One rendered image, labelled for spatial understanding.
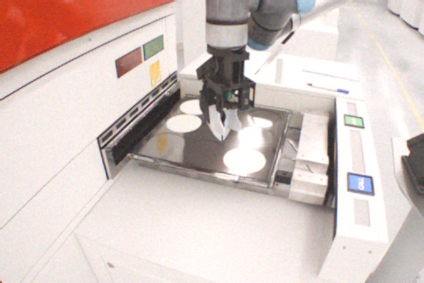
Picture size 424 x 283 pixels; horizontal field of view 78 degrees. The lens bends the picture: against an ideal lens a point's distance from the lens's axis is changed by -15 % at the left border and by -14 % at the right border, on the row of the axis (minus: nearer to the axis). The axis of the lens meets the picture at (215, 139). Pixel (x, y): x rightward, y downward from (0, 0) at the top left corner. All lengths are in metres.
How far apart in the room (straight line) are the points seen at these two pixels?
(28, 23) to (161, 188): 0.51
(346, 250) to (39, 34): 0.61
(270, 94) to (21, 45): 0.75
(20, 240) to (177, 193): 0.38
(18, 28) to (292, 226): 0.65
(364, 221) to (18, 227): 0.62
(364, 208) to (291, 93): 0.51
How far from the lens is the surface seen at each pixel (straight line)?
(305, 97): 0.99
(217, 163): 0.73
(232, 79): 0.56
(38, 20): 0.51
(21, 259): 0.66
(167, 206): 0.74
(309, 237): 0.70
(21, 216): 0.62
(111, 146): 0.76
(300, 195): 0.71
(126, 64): 0.79
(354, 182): 0.63
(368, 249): 0.56
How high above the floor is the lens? 1.35
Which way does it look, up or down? 33 degrees down
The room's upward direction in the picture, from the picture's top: straight up
